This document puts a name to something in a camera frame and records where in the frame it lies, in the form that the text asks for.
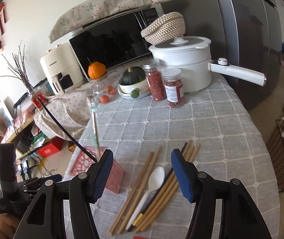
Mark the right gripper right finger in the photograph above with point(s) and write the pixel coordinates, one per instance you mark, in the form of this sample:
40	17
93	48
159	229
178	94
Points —
185	173

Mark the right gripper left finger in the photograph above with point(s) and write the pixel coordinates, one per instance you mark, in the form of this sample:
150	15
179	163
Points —
100	175

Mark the bamboo chopstick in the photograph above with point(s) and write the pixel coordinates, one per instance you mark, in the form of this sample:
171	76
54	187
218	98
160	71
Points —
166	193
130	195
138	194

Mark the white plastic spoon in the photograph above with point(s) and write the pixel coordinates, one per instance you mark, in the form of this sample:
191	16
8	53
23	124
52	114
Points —
155	181

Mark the paper-wrapped chopsticks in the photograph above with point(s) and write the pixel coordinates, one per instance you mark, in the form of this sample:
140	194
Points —
95	126

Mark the red plastic spoon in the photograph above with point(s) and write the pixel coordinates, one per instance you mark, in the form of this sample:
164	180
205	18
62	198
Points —
137	237

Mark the left hand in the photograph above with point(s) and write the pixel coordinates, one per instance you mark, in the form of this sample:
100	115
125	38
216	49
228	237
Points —
8	226

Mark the pink plastic basket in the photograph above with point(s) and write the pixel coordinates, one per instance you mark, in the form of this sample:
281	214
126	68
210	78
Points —
110	174

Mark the red box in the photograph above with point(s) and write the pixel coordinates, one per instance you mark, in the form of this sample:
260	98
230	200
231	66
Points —
51	147

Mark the dotted white cloth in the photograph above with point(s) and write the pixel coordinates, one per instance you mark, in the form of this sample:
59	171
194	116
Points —
73	109

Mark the glass jar with tangerines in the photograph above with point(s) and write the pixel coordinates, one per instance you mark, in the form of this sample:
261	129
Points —
104	89

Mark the red tea tin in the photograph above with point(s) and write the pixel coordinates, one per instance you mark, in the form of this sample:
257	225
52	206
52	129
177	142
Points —
39	100

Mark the white bowl green knob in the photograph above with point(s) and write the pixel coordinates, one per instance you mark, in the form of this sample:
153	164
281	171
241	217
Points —
134	91

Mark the dried fruit jar labelled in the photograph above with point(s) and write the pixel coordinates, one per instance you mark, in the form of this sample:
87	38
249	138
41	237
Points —
173	86

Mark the large orange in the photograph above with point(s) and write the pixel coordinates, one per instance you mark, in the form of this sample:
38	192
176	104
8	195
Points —
96	70

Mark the green pumpkin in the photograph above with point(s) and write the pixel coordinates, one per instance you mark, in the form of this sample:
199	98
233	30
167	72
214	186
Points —
132	75

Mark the goji berry jar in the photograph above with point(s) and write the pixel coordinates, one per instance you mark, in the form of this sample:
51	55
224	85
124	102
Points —
154	79

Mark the cream air fryer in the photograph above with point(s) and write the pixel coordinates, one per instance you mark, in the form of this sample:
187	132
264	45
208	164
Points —
62	69

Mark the white electric pot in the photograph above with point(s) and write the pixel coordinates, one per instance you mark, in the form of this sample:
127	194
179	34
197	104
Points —
192	56

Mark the black microwave oven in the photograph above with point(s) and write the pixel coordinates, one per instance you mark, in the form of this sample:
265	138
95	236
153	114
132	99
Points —
113	40

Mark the dried twig branches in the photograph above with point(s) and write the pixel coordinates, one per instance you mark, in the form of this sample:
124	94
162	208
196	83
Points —
18	68

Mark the grey refrigerator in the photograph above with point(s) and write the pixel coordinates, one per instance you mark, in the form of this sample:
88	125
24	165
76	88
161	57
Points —
246	32

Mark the floral cloth cover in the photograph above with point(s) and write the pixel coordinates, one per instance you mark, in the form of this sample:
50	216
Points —
93	10

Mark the woven rope basket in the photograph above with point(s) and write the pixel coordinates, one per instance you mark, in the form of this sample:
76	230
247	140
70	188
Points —
166	27

